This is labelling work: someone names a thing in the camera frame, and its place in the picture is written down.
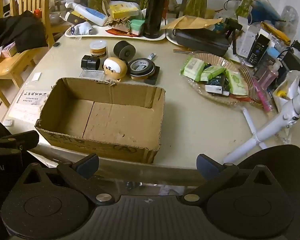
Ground white spray bottle blue label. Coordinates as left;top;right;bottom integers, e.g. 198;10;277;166
64;2;108;27

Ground red packet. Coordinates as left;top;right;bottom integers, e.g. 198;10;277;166
105;28;132;38

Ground green white wipes pack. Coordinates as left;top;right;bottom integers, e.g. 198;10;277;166
181;57;206;80
199;65;226;82
224;69;250;97

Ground white carton box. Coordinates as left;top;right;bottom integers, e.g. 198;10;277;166
236;16;262;59

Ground green carton box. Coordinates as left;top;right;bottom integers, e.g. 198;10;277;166
129;19;146;36

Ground black cartoon packet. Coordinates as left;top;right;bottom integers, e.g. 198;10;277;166
204;74;231;96

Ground pink pen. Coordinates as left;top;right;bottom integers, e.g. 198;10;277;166
251;79;273;113

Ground crinkled brown paper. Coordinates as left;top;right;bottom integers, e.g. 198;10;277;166
109;17;132;32

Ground clear plastic bag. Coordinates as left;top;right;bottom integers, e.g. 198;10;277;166
280;5;300;42

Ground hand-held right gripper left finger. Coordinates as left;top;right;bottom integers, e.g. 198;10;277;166
16;154;120;207

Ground clear glass dish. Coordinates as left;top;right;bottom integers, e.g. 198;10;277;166
182;52;253;107

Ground white paper bag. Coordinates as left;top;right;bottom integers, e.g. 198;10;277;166
272;70;300;110

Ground clear plastic case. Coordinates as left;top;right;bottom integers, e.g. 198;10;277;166
79;70;105;79

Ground dark grey cylinder roll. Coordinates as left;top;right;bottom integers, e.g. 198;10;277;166
113;41;136;60

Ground white tripod stand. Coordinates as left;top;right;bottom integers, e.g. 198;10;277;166
223;75;300;163

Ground blue carton box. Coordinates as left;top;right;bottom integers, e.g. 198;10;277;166
265;47;280;64

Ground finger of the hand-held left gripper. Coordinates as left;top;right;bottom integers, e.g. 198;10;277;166
0;131;40;154

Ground small black box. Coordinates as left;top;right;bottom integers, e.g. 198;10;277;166
81;55;101;71

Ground pink pump bottle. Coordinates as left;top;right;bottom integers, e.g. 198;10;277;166
258;60;282;90

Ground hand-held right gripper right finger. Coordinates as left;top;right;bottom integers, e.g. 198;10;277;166
182;154;283;205

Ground white sock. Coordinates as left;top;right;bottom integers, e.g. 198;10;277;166
70;21;93;36

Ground yellow packet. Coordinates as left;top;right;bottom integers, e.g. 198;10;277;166
261;21;291;43

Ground yellow carton box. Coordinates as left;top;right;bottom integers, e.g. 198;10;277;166
108;1;140;20

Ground small black tripod clamp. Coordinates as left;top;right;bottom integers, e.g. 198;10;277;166
224;17;243;55

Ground brown paper envelope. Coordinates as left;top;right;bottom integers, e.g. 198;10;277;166
161;15;223;30

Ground brown cardboard box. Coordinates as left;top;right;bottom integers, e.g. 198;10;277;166
34;77;166;165

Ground black device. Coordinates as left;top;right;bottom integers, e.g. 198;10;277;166
281;41;300;85

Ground black cloth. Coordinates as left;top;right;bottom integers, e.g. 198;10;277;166
0;10;49;54

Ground black thermos bottle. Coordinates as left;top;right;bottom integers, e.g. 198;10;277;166
143;0;169;39

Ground white jar with orange label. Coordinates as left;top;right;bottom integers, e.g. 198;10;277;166
89;41;108;57

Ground black carton box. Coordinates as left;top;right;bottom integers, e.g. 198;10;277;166
246;33;271;67

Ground black rectangular block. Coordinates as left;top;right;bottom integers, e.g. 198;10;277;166
143;66;161;85

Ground white paper note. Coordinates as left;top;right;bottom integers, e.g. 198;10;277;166
15;89;50;107

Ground beige cartoon head toy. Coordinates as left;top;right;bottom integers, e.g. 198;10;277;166
103;57;128;82

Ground striped woven ribbon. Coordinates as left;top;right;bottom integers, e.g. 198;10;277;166
239;66;262;105

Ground pink box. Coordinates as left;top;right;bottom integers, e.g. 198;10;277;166
0;41;17;63

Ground black tape roll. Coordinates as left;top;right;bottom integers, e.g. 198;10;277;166
127;58;156;81

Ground grey hard zip case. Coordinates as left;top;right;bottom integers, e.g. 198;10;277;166
173;28;231;57

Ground black and gold box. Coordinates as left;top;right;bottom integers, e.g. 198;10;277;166
65;11;87;26

